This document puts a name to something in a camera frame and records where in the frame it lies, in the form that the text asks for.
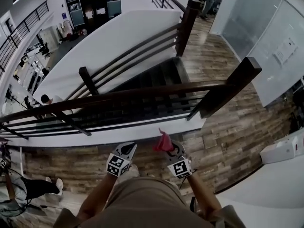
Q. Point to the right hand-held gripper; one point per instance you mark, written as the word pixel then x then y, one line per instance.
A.
pixel 179 167

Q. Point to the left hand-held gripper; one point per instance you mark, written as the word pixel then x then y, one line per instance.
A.
pixel 118 164

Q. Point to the pink cloth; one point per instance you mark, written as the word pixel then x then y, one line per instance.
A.
pixel 164 142

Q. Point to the dark wooden railing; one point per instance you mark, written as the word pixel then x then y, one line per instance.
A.
pixel 118 96

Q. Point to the person's left forearm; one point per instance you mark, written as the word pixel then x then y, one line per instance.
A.
pixel 99 193

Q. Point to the person's right forearm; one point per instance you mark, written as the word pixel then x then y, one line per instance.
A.
pixel 204 193

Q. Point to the person's white shoe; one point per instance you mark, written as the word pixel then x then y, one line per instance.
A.
pixel 133 171

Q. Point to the person's khaki shirt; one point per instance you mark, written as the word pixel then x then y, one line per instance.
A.
pixel 147 205

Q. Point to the dark wooden staircase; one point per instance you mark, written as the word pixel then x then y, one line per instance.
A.
pixel 154 77

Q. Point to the stair balustrade with wooden rails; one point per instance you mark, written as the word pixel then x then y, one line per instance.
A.
pixel 133 49

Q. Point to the white appliance with red label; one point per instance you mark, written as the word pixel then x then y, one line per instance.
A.
pixel 282 148

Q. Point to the white paper notice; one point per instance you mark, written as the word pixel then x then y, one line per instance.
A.
pixel 285 51

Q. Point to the black-framed glazed room window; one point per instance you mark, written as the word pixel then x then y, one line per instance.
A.
pixel 92 3

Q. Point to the black mezzanine guardrail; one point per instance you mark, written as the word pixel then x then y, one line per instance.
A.
pixel 23 27

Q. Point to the brown wooden newel post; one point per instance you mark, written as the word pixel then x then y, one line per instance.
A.
pixel 230 87

